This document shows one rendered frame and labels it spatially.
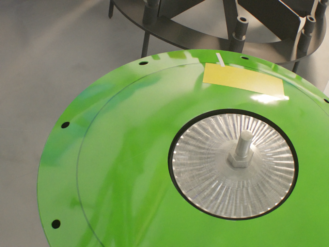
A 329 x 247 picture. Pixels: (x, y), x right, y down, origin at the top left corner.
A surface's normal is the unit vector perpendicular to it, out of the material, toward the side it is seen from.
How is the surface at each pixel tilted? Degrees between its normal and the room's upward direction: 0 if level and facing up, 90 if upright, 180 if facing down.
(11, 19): 0
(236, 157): 0
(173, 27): 4
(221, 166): 11
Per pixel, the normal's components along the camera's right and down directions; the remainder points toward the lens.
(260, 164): 0.29, -0.57
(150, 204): -0.07, -0.60
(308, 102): 0.27, -0.76
